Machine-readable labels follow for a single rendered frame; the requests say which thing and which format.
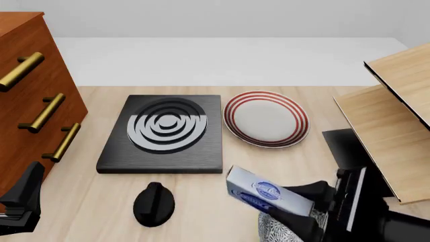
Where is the pale wooden shelf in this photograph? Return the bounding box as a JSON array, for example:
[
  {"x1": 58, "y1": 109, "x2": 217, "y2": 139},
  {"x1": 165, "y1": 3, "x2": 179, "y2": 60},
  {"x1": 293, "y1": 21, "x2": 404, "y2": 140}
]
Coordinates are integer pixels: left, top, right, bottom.
[{"x1": 321, "y1": 42, "x2": 430, "y2": 206}]

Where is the long brass drawer handle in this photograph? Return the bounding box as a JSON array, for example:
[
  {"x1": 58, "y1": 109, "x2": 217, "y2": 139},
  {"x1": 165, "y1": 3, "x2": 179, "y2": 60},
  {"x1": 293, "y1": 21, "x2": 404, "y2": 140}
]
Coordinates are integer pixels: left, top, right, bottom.
[
  {"x1": 0, "y1": 51, "x2": 46, "y2": 93},
  {"x1": 41, "y1": 122, "x2": 82, "y2": 163},
  {"x1": 17, "y1": 93, "x2": 67, "y2": 134}
]

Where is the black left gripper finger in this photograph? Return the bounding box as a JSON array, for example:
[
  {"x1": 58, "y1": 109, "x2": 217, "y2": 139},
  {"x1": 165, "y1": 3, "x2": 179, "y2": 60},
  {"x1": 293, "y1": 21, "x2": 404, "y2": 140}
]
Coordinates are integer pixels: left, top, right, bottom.
[{"x1": 0, "y1": 161, "x2": 46, "y2": 206}]

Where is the brown wooden cabinet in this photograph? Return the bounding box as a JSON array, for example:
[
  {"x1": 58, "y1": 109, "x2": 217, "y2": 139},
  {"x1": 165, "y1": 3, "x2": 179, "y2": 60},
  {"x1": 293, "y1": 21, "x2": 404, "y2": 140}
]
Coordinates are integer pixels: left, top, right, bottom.
[{"x1": 0, "y1": 11, "x2": 89, "y2": 214}]

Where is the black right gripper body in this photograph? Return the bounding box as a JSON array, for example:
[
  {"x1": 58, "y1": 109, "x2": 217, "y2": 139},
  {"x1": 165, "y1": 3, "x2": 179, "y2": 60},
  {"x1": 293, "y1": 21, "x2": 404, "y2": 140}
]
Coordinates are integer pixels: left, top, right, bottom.
[{"x1": 328, "y1": 165, "x2": 368, "y2": 233}]

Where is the round black stove knob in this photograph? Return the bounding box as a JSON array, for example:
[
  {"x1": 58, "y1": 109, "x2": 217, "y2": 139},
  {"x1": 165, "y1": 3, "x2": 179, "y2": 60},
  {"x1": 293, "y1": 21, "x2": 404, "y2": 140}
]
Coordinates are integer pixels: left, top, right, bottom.
[{"x1": 132, "y1": 181, "x2": 176, "y2": 228}]

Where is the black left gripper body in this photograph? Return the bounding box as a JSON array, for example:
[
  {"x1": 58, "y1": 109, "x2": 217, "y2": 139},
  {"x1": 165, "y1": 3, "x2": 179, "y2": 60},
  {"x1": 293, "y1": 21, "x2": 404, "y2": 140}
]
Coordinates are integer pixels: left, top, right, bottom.
[{"x1": 0, "y1": 200, "x2": 42, "y2": 235}]

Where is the white plate with red rings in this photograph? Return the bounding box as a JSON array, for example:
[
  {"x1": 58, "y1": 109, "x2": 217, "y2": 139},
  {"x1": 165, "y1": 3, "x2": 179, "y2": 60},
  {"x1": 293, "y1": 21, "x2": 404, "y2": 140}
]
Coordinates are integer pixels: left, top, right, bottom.
[{"x1": 222, "y1": 90, "x2": 311, "y2": 149}]

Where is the flat black stove plate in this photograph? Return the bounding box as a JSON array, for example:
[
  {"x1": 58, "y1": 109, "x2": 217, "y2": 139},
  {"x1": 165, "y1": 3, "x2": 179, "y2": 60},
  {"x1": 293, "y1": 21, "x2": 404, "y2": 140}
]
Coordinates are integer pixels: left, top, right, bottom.
[{"x1": 95, "y1": 93, "x2": 224, "y2": 175}]

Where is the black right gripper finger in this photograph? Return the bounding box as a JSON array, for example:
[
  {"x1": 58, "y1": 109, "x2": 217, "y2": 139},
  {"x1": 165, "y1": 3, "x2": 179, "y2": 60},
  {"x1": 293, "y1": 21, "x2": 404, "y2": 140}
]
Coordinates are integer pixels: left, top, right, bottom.
[
  {"x1": 265, "y1": 208, "x2": 329, "y2": 242},
  {"x1": 281, "y1": 179, "x2": 338, "y2": 204}
]

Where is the grey patterned bowl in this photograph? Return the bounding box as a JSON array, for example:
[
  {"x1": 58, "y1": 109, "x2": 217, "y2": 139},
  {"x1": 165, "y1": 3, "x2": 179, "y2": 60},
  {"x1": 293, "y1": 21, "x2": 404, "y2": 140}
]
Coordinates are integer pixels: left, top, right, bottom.
[{"x1": 257, "y1": 202, "x2": 329, "y2": 242}]

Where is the white blue cream cheese box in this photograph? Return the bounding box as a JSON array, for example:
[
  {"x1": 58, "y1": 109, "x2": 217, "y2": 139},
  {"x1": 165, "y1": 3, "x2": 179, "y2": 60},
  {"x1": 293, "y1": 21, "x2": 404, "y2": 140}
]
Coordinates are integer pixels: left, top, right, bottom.
[{"x1": 225, "y1": 165, "x2": 317, "y2": 218}]

